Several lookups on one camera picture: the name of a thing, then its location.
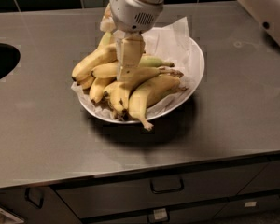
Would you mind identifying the white paper liner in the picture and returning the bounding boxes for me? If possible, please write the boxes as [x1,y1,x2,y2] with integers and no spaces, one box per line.
[70,16,192,121]

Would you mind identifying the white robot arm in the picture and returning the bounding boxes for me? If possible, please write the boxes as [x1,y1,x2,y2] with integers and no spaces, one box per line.
[101,0,280,81]

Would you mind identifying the lower drawer with label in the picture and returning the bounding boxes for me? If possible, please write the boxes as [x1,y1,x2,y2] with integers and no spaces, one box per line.
[82,203,225,224]

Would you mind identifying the small banana lower left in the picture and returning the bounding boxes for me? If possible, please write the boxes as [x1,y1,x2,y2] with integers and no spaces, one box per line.
[89,77,115,104]

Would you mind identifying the rear upright banana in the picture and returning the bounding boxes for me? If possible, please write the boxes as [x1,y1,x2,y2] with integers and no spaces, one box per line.
[98,32,115,49]

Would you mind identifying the short banana under pile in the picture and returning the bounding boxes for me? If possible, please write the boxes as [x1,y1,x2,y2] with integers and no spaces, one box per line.
[103,81,119,99]

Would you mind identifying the right drawer front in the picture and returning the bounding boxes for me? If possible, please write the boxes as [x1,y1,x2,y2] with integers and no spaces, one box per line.
[240,160,280,194]

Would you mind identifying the white bowl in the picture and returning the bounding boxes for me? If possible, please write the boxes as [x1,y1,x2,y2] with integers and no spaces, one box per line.
[77,27,205,125]

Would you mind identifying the lower right drawer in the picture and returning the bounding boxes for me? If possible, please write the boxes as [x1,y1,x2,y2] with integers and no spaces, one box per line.
[215,194,280,218]

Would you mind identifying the dark round sink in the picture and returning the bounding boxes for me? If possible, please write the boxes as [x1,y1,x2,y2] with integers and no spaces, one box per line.
[0,43,21,79]

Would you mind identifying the left cabinet door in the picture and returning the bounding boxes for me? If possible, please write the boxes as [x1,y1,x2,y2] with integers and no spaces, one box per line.
[0,187,81,224]

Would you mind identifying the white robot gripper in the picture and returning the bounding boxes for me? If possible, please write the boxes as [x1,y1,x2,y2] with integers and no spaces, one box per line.
[100,0,163,81]

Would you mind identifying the middle drawer with handle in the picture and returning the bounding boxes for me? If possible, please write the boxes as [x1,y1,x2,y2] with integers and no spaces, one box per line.
[57,163,265,218]

